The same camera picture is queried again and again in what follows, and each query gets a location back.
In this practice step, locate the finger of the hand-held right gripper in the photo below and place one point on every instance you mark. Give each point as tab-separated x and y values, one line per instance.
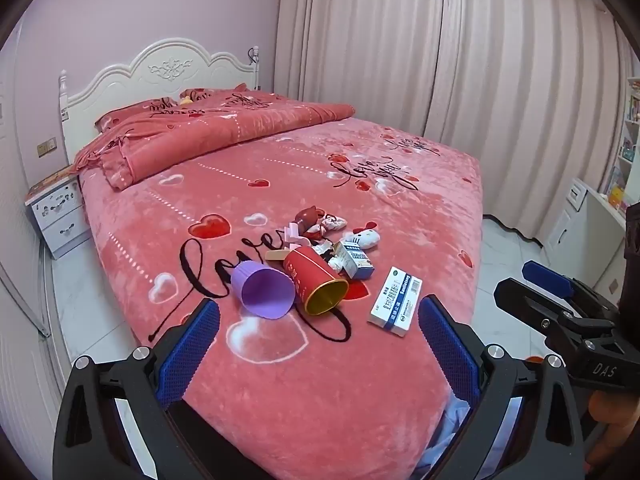
547	276
522	300

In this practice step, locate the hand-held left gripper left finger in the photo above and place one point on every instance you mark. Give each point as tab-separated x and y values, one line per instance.
192	345

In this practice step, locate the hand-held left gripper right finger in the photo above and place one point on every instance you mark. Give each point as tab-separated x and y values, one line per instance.
447	347

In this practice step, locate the white cat plush red bow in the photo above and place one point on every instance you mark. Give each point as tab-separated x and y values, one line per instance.
362	237

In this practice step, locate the person's right hand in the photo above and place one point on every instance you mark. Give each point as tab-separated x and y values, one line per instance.
617	425

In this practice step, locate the blue and white medicine box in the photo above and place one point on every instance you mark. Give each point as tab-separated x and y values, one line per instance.
395	302

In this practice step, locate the white desk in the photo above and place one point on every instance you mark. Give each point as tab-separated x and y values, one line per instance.
600	230

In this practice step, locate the light blue garment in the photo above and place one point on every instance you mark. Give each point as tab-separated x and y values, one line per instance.
452	425

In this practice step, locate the purple plastic cup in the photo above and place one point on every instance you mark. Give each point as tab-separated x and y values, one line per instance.
262	290

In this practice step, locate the red heart-print blanket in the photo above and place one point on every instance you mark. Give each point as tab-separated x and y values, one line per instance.
300	390

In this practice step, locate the small tan box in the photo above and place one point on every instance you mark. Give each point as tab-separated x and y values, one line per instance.
276	255

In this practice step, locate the small white blue carton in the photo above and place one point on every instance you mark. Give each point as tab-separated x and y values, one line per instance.
356	260

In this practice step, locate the red round can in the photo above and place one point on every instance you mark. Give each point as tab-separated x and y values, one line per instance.
310	272

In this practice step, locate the white bookshelf with books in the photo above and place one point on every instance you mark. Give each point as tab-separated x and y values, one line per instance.
625	160

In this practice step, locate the white patterned cloth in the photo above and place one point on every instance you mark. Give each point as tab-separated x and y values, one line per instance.
334	222

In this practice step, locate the small red brown toy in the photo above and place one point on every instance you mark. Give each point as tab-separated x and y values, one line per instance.
306	217

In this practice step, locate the white nightstand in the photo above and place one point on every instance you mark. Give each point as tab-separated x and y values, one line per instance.
62	220

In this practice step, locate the folded red quilt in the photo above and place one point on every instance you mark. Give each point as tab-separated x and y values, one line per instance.
200	140

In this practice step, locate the colourful flat box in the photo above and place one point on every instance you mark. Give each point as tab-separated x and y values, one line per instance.
50	181

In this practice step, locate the red printed pillow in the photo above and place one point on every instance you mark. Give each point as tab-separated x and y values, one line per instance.
212	94
132	114

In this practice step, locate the pink pleated curtain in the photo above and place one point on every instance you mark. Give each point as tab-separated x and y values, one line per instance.
425	70

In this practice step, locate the white carved headboard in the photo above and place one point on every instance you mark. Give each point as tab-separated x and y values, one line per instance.
170	67

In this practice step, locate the gold wall switch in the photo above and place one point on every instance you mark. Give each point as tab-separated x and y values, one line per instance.
47	147

